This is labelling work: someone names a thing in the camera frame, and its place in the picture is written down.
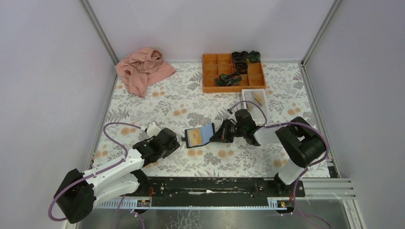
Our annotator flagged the slotted aluminium cable rail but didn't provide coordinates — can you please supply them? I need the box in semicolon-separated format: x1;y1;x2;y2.
96;197;293;210

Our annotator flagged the green black rolled strap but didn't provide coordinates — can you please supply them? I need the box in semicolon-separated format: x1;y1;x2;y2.
246;50;262;64

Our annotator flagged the pink crumpled cloth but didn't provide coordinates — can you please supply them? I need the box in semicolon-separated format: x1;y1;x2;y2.
115;48;176;97

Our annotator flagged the small dark rolled strap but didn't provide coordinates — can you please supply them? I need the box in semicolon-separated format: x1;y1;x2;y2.
234;62;249;75

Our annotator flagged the orange compartment tray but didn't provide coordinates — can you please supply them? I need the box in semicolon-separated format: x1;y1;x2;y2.
202;53;266;93

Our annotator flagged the dark rolled strap in tray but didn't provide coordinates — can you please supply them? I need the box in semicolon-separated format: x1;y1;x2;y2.
231;51;249;64

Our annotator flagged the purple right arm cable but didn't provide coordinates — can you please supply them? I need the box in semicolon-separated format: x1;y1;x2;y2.
228;100;331;229

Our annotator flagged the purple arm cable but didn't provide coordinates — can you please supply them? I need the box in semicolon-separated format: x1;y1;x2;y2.
228;100;331;229
48;122;146;222

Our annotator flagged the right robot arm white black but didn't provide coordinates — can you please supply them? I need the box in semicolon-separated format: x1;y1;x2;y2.
209;109;329;197

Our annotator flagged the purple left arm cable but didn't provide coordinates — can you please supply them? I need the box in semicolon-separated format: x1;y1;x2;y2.
48;122;146;222

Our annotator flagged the white plastic card tray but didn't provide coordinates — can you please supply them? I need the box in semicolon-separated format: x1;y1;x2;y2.
242;89;270;125

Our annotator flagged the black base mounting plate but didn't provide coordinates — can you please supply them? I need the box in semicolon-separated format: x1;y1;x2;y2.
130;177;306;200

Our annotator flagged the floral patterned table mat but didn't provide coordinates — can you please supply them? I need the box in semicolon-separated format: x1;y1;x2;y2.
92;63;316;177

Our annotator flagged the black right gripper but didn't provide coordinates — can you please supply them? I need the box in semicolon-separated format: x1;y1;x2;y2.
210;119;246;144

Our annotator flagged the black blue card holder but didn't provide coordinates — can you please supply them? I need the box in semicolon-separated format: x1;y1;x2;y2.
183;123;215;148

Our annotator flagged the tangled dark strap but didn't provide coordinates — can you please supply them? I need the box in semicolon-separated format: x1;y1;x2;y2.
213;72;244;87

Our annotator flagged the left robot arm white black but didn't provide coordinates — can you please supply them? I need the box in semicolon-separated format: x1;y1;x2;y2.
48;127;180;224

